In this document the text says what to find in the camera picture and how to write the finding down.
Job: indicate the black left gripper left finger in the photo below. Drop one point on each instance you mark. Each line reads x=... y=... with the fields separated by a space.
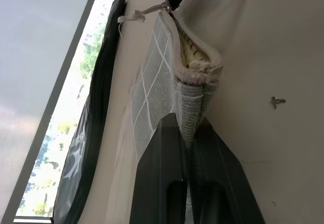
x=157 y=173

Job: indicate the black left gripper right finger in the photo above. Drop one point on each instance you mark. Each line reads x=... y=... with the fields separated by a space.
x=217 y=173

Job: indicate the grey plaid fabric pouch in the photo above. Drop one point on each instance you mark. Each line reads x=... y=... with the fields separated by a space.
x=154 y=82

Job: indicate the window with grey frame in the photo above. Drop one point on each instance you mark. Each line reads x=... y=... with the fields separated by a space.
x=68 y=102

